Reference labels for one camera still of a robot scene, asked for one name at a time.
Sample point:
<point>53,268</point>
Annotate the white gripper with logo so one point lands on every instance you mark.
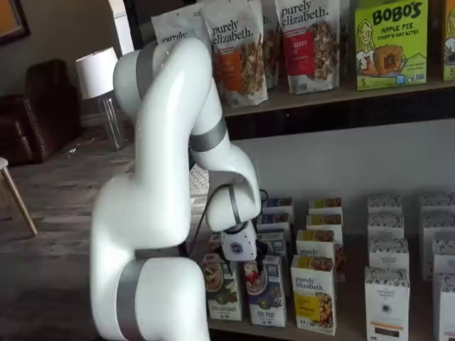
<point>236,245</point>

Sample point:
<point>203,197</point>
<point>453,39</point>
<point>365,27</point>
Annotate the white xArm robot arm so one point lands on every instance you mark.
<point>149,213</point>

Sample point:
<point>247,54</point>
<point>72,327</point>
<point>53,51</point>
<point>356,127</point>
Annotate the green Nature's Path oatmeal box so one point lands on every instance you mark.
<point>220,295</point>
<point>214,245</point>

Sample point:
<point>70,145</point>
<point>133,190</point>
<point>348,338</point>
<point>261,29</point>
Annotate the yellow Purely Elizabeth box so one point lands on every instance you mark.
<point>314,245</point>
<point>313,302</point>
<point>325,205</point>
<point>325,222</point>

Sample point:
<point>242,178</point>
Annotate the wooden shelf board with boxes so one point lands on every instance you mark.
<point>355,266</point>

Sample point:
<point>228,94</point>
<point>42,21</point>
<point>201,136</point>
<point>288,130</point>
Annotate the white patterned pantry box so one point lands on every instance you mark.
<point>384,205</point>
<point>437,200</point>
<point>387,305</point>
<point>446,309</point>
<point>437,227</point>
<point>385,227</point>
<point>444,255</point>
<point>387,254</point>

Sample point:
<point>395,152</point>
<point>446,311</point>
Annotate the black metal shelf rack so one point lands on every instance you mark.
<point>320,120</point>

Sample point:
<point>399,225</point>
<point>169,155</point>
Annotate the wooden shelf board with bags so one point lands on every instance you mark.
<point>320,97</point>

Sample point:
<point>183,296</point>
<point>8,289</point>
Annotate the green Bobo's apple pie box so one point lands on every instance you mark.
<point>391,42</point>

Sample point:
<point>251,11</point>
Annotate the yellow Bobo's snack box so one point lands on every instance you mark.
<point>449,35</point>

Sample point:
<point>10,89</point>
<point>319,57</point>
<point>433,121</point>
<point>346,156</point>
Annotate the grey patterned floor rug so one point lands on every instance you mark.
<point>199,181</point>

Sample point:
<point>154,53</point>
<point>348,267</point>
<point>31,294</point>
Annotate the orange Purely Elizabeth granola bag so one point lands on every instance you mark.
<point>241,53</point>

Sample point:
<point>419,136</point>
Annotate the red Purely Elizabeth granola bag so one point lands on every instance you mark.
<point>309,46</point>

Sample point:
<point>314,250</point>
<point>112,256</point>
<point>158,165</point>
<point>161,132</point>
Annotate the white chair with wooden legs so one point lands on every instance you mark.
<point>19,204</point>

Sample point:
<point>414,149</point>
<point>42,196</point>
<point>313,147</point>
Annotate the white table lamp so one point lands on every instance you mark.
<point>97,71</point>

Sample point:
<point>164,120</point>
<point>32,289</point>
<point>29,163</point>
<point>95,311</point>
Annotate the blue Purely Elizabeth granola bag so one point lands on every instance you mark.
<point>177,26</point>

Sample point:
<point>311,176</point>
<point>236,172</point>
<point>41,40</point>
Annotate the brown leather armchair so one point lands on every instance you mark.
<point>35,117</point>

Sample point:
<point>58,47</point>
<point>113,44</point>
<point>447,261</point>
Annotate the dark framed wall picture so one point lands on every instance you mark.
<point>14,17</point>

